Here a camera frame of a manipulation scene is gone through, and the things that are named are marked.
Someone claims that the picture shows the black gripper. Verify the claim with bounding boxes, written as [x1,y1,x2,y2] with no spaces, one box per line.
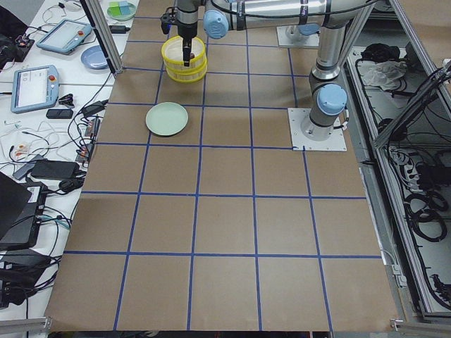
[160,12,197,67]

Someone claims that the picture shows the green plate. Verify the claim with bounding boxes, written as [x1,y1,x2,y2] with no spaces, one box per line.
[145,102,189,137]

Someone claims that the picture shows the green bowl with blocks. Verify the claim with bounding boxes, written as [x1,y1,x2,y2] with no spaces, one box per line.
[107,1,137,21]

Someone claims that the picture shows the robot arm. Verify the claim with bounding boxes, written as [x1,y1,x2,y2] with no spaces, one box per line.
[161,0,375,92]

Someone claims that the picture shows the black power brick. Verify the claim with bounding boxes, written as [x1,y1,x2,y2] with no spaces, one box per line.
[30,160,80,180]

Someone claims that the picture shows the blue plate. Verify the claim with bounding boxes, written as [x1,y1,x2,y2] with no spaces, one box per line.
[80,45,108,70]

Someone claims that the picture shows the teach pendant far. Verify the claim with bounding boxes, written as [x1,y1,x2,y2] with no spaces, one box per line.
[37,19,92,55]

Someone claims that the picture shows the black laptop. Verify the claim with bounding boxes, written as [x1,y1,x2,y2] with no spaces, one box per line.
[1,173,47,251]

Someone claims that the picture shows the teach pendant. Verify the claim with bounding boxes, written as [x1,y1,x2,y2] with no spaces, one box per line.
[37,19,92,55]
[11,65,59,114]

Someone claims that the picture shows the yellow steamer basket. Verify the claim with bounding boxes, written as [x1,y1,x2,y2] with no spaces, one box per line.
[166,63,207,83]
[161,36,206,73]

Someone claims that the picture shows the teach pendant near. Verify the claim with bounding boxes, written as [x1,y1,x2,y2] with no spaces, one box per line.
[11,65,59,114]

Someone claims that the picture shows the aluminium frame post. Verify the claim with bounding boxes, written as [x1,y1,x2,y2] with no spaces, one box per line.
[80,0,123,77]

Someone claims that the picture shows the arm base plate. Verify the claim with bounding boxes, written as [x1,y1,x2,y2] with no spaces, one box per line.
[288,108,347,151]
[276,24,320,49]

